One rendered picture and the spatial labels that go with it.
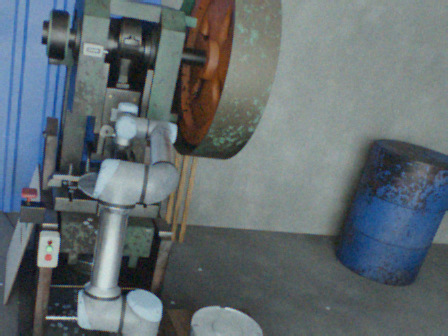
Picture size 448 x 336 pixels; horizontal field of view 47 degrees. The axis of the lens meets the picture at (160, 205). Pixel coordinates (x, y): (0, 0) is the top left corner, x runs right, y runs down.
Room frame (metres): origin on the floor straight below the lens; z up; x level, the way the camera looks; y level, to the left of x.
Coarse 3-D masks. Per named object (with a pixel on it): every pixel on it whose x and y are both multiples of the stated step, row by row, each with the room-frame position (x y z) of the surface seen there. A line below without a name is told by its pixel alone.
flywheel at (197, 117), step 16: (208, 0) 2.40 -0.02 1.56; (224, 0) 2.24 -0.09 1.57; (192, 16) 2.50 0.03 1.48; (208, 16) 2.39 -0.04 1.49; (224, 16) 2.20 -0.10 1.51; (192, 32) 2.50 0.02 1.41; (208, 32) 2.43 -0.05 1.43; (224, 32) 2.18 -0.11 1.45; (192, 48) 2.51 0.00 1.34; (208, 48) 2.19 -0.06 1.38; (224, 48) 2.12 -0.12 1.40; (208, 64) 2.15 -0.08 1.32; (224, 64) 2.08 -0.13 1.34; (192, 80) 2.43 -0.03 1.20; (208, 80) 2.21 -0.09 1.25; (224, 80) 2.04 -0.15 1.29; (192, 96) 2.38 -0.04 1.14; (208, 96) 2.17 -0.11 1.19; (192, 112) 2.33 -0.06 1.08; (208, 112) 2.13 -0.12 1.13; (192, 128) 2.20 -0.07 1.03; (208, 128) 1.99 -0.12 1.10
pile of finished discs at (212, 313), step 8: (200, 312) 1.77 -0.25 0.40; (208, 312) 1.79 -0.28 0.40; (216, 312) 1.80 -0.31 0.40; (224, 312) 1.81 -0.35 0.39; (232, 312) 1.82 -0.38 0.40; (192, 320) 1.71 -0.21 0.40; (200, 320) 1.72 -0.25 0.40; (208, 320) 1.73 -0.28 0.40; (216, 320) 1.73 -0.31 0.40; (224, 320) 1.74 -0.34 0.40; (232, 320) 1.76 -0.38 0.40; (240, 320) 1.78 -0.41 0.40; (248, 320) 1.79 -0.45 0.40; (192, 328) 1.66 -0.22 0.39; (200, 328) 1.67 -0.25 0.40; (208, 328) 1.68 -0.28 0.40; (216, 328) 1.68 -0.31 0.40; (224, 328) 1.69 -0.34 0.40; (232, 328) 1.70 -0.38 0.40; (240, 328) 1.71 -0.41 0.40; (248, 328) 1.73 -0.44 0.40; (256, 328) 1.74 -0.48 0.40
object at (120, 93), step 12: (108, 84) 2.10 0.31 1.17; (120, 84) 2.09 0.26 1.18; (132, 84) 2.14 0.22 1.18; (108, 96) 2.03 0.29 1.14; (120, 96) 2.04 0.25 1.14; (132, 96) 2.06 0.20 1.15; (108, 108) 2.03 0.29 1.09; (108, 120) 2.03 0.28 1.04; (108, 132) 2.02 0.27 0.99; (96, 144) 2.04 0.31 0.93; (108, 144) 2.01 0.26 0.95; (132, 144) 2.07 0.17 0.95; (108, 156) 2.01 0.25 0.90
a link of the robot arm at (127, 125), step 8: (128, 112) 1.85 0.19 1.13; (120, 120) 1.76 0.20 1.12; (128, 120) 1.75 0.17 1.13; (136, 120) 1.79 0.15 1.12; (144, 120) 1.80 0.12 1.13; (120, 128) 1.75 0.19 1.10; (128, 128) 1.75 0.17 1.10; (136, 128) 1.76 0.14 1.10; (144, 128) 1.78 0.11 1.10; (120, 136) 1.75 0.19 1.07; (128, 136) 1.75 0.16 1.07; (136, 136) 1.78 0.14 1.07; (144, 136) 1.78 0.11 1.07
